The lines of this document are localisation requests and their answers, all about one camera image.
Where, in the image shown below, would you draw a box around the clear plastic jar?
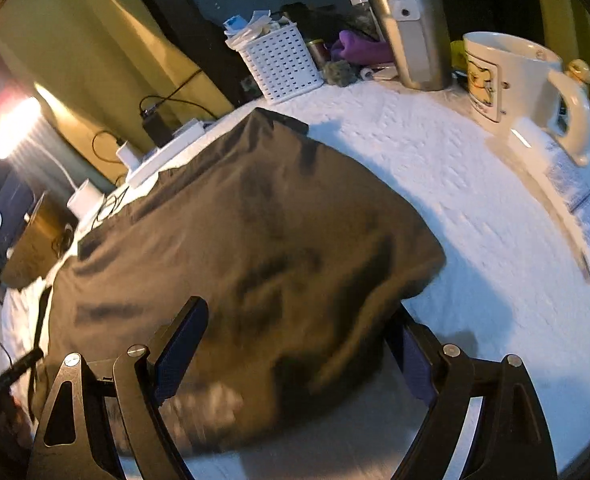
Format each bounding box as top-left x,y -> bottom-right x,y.
350,0 -> 377,37

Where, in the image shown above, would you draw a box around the steel tumbler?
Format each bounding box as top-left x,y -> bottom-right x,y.
359,0 -> 456,92

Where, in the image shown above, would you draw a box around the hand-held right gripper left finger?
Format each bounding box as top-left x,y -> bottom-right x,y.
25,296 -> 210,480

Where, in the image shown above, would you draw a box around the white charger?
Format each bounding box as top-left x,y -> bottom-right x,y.
116,142 -> 143,171

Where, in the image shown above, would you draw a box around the black charging cable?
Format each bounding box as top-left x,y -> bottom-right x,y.
92,130 -> 128,221

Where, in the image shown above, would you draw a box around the grey fuzzy ball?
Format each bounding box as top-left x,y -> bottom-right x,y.
325,60 -> 357,87

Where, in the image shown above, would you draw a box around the olive green curtain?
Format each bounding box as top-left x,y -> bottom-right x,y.
525,0 -> 590,141

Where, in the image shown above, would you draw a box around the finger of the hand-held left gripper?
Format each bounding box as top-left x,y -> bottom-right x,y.
0,349 -> 44,390

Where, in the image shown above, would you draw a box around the olive t-shirt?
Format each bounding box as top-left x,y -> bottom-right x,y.
28,107 -> 448,458

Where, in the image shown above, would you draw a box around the white desk lamp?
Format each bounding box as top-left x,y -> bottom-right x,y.
0,92 -> 107,217

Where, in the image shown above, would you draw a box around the cream cartoon mug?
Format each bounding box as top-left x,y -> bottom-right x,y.
462,31 -> 590,167

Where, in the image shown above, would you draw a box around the white power strip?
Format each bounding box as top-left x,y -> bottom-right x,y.
125,119 -> 206,188

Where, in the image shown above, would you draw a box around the black adapter cable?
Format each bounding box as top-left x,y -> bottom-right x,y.
140,67 -> 203,111

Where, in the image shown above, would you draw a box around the white plastic basket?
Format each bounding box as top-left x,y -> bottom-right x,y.
227,22 -> 325,105

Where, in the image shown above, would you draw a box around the black coiled earphones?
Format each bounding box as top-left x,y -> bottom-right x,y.
50,227 -> 76,256

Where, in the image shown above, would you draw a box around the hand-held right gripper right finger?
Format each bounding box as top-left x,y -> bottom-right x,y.
382,305 -> 560,480

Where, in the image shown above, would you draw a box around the yellow curtain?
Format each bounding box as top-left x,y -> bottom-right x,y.
0,0 -> 236,186

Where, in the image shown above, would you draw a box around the purple cloth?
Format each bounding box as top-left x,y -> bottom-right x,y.
327,30 -> 393,65

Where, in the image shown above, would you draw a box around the small brown jar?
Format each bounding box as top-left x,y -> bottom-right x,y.
307,37 -> 332,69

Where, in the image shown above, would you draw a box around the brown cardboard box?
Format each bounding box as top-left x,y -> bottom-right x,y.
0,192 -> 78,288

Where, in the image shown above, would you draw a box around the black power adapter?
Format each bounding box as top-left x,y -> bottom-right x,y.
142,105 -> 172,148

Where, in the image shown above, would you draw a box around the white blue paper packets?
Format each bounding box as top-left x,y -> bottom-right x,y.
223,9 -> 296,43

